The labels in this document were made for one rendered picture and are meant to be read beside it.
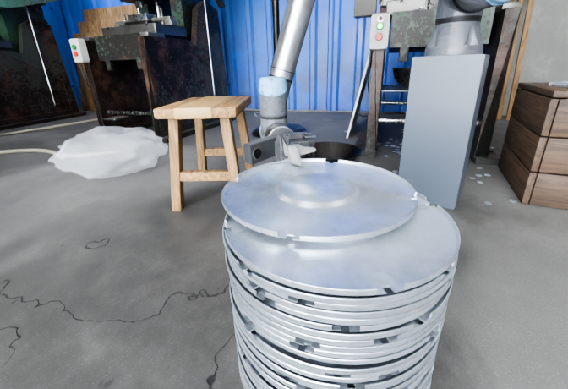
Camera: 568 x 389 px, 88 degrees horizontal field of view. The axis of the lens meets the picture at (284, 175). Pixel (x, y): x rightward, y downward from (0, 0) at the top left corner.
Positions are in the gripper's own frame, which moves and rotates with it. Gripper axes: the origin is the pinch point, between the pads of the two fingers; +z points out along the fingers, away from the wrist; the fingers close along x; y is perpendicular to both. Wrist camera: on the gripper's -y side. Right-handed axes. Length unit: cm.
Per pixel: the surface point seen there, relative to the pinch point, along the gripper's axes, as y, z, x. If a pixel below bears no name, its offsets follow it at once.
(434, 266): 5.4, 32.1, 0.8
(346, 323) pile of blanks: -4.4, 33.4, 4.0
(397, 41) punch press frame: 69, -76, -27
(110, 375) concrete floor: -33.8, 15.4, 25.3
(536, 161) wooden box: 79, -12, 11
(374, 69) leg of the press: 59, -76, -16
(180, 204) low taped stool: -28, -39, 23
